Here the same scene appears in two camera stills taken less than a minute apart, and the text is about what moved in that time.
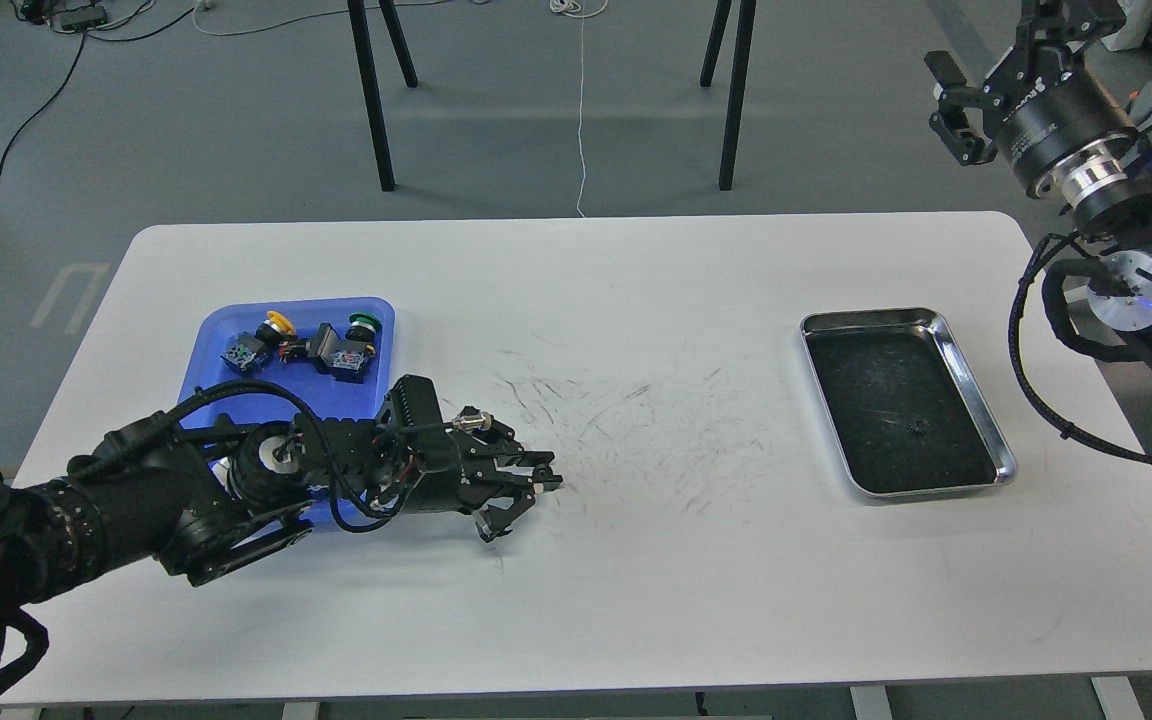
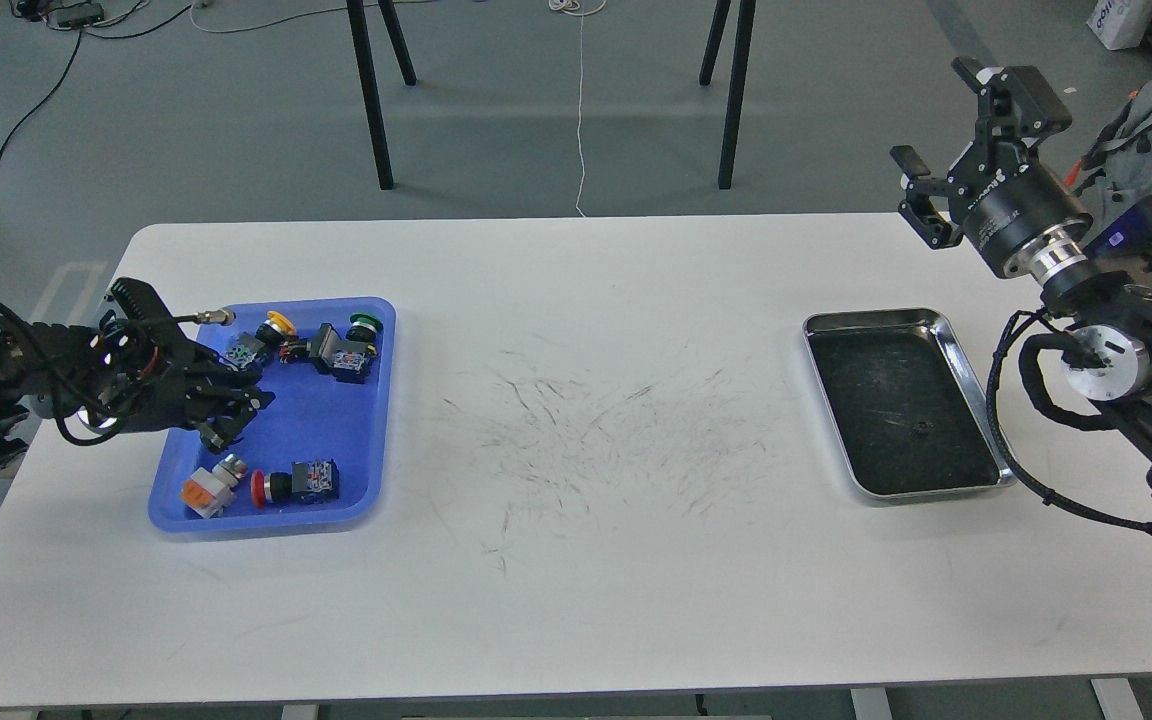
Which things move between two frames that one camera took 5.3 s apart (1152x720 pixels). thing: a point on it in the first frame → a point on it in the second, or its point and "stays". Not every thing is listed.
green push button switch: [346, 358] stays
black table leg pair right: [744, 30] stays
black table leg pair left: [370, 84] stays
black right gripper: [1044, 99] → [1001, 190]
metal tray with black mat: [900, 407] stays
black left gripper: [472, 463] → [142, 373]
